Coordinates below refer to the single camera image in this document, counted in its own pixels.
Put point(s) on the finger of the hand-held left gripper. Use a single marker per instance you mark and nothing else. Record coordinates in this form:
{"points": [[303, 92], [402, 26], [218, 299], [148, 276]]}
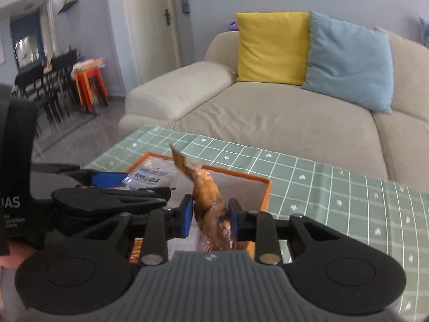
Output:
{"points": [[107, 178], [117, 198]]}

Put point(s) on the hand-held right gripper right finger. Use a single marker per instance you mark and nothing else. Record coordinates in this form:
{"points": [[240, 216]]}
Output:
{"points": [[233, 219]]}

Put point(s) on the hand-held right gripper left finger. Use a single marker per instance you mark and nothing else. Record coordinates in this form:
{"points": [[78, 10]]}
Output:
{"points": [[187, 214]]}

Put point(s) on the orange brown snack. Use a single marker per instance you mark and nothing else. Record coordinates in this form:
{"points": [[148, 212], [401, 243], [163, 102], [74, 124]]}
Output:
{"points": [[209, 201]]}

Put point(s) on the orange cardboard box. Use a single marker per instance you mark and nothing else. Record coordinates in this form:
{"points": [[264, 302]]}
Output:
{"points": [[261, 194]]}

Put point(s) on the white and blue snack packet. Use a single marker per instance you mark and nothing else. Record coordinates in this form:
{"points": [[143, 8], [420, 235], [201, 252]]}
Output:
{"points": [[150, 174]]}

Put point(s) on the person's left hand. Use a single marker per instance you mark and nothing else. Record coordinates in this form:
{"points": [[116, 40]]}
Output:
{"points": [[16, 253]]}

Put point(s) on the black dining chair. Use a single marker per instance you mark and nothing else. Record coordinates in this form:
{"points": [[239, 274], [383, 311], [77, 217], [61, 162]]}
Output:
{"points": [[63, 73], [32, 84]]}

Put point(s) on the green checked tablecloth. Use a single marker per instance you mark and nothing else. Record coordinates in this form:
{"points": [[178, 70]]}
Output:
{"points": [[318, 181]]}

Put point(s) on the orange stool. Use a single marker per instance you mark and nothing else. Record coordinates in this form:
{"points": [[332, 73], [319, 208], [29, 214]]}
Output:
{"points": [[90, 85]]}

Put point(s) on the beige sofa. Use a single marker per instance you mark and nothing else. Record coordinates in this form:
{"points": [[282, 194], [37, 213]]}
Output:
{"points": [[268, 120]]}

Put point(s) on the orange white bag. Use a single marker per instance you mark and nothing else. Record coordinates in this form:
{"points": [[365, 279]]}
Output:
{"points": [[88, 63]]}

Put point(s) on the blue framed window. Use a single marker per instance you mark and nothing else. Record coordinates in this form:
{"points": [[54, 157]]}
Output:
{"points": [[26, 40]]}

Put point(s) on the white door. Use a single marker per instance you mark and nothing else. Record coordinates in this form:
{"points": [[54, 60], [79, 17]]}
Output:
{"points": [[150, 30]]}

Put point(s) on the yellow pillow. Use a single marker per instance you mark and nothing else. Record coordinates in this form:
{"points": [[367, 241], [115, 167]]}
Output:
{"points": [[271, 47]]}

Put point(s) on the purple cloth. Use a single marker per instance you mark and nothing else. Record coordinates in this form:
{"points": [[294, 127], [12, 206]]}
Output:
{"points": [[233, 25]]}

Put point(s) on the light blue pillow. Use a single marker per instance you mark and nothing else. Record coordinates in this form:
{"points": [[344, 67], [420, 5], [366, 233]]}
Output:
{"points": [[348, 60]]}

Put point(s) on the beige sofa cushion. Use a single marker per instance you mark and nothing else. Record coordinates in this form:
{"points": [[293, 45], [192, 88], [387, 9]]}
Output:
{"points": [[409, 73]]}

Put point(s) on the dark wall shelf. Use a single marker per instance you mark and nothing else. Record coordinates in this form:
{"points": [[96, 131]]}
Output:
{"points": [[68, 6]]}

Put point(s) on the blue wall poster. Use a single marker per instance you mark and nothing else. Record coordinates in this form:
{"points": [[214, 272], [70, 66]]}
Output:
{"points": [[425, 32]]}

